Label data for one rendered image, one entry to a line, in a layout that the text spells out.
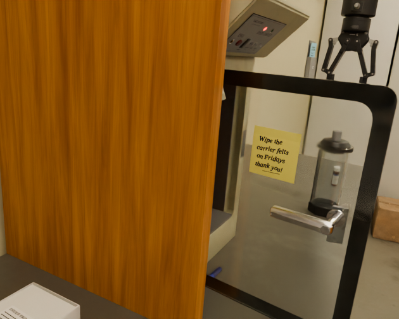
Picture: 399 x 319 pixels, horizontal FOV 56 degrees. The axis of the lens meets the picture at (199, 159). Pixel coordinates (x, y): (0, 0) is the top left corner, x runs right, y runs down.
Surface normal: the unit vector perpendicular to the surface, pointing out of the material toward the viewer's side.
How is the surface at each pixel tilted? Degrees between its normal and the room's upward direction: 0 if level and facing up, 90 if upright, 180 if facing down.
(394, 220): 88
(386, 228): 93
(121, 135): 90
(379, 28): 90
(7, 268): 0
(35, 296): 0
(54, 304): 0
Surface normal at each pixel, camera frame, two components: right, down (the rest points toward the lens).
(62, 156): -0.47, 0.21
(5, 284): 0.07, -0.96
